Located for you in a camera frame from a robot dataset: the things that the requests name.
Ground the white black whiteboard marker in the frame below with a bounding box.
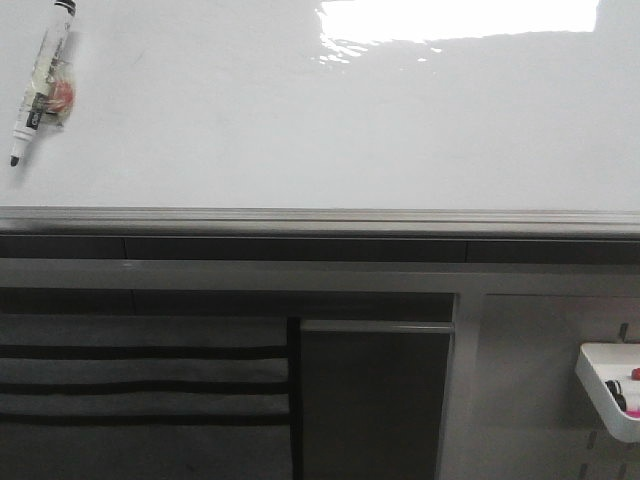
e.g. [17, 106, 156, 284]
[10, 0, 77, 167]

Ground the dark grey cabinet door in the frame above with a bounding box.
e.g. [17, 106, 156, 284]
[301, 321, 451, 479]

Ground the white pegboard panel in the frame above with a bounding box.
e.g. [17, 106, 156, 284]
[465, 295, 639, 479]

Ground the grey panel with black stripes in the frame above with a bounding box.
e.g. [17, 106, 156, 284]
[1, 315, 300, 479]

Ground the white plastic marker tray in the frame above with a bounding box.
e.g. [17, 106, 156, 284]
[575, 343, 639, 443]

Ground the black marker in tray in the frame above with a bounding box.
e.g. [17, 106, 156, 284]
[605, 380, 627, 412]

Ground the white whiteboard with aluminium frame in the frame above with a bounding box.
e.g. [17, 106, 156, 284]
[1, 1, 639, 238]

